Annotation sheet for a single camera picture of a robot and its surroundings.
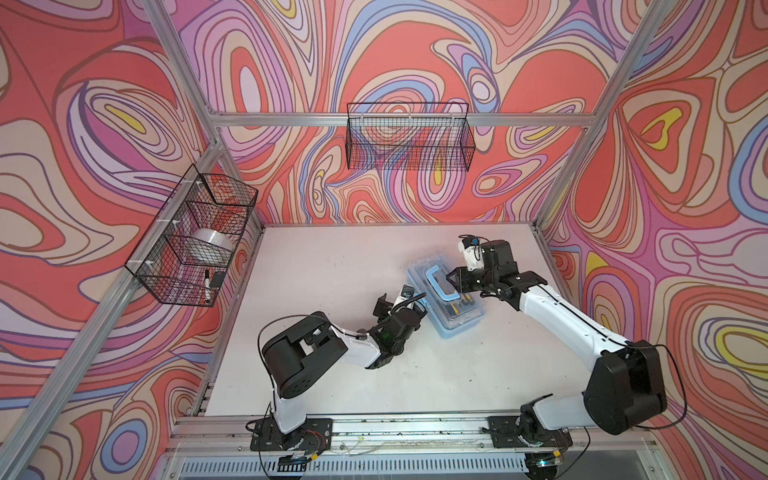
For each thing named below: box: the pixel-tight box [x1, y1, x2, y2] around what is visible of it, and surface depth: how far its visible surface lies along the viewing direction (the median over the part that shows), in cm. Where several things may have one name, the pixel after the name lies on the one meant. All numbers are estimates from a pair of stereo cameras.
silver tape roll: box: [190, 228, 235, 258], surface depth 73 cm
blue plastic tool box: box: [407, 253, 486, 339], surface depth 88 cm
